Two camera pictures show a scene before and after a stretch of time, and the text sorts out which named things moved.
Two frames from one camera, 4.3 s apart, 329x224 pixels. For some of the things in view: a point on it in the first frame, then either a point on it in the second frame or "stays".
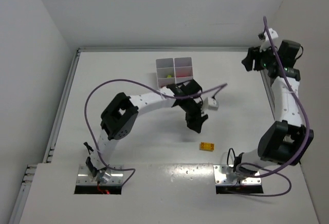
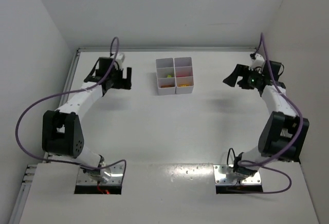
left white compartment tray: x=165 y=72 stays
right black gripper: x=255 y=59 → x=243 y=76
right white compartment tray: x=183 y=69 stays
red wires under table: x=106 y=191 stays
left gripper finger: x=195 y=120 → x=126 y=84
